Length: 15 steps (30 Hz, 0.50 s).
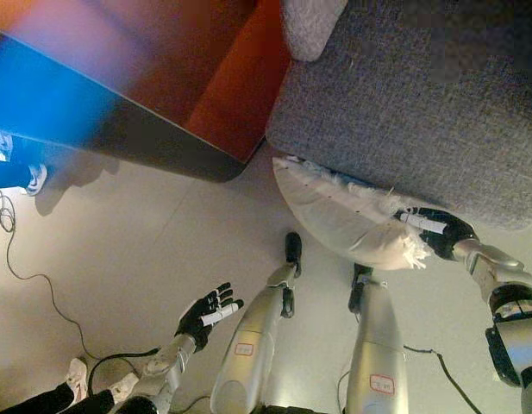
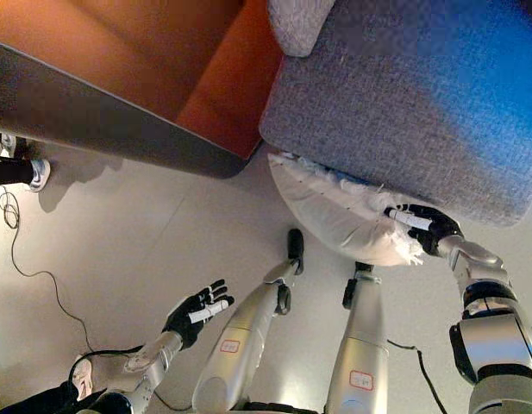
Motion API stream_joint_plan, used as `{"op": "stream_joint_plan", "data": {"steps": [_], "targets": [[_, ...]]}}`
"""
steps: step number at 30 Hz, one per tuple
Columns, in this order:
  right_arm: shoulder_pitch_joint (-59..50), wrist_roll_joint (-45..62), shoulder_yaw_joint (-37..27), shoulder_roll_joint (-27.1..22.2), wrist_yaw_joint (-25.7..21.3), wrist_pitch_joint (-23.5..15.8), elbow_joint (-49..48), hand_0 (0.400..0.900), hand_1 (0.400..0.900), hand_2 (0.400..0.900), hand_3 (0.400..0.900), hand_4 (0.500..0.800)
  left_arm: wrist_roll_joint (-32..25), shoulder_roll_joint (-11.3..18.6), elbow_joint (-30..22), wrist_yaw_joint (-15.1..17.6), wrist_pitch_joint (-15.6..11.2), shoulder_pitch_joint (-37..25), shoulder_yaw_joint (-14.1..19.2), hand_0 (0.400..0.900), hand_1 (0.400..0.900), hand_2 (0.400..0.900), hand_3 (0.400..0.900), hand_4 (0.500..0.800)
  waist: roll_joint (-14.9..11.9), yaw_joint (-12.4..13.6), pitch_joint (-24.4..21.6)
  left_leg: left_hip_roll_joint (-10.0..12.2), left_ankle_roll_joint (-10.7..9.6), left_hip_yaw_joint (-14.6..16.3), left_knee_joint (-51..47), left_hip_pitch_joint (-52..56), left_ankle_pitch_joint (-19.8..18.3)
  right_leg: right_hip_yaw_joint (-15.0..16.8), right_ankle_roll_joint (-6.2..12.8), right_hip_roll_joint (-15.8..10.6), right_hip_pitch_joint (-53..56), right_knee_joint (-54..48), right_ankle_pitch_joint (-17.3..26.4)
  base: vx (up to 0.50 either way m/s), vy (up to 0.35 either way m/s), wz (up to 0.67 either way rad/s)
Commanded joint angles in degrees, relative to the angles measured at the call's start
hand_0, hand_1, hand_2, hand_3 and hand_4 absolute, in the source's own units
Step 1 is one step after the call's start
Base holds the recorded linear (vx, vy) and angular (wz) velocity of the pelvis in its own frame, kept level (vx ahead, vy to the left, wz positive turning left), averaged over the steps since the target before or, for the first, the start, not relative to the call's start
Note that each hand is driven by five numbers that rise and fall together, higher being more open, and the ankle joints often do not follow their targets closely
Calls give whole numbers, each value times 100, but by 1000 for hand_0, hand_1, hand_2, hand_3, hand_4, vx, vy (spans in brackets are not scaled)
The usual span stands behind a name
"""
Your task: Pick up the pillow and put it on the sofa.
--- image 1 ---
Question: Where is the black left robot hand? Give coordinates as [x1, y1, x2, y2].
[174, 282, 245, 353]

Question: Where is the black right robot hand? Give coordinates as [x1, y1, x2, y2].
[393, 206, 479, 262]

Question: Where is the white fringed pillow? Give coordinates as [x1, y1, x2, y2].
[272, 155, 435, 272]

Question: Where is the grey fabric armchair sofa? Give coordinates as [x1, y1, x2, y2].
[265, 0, 532, 232]

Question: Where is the white sneaker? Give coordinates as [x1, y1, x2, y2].
[24, 163, 48, 198]
[108, 373, 140, 405]
[65, 356, 89, 400]

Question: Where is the silver right robot leg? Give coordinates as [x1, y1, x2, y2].
[345, 262, 410, 414]

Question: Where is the dark blue trouser leg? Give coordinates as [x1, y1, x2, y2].
[0, 129, 34, 191]

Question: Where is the thick black looped cable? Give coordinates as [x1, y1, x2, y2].
[86, 348, 160, 398]

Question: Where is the thin black floor cable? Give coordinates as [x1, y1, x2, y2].
[0, 189, 98, 360]

